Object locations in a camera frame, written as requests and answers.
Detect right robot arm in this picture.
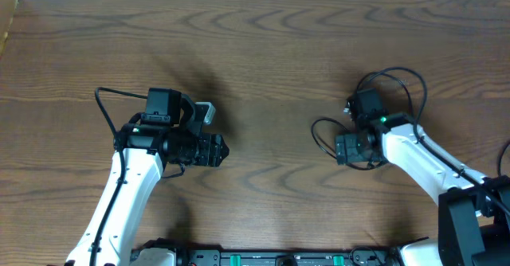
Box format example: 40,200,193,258
335,88,509,265

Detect short black cable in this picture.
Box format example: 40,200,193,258
310,72,415,171

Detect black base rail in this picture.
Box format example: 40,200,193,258
129,238,402,266

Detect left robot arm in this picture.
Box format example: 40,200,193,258
65,88,230,265

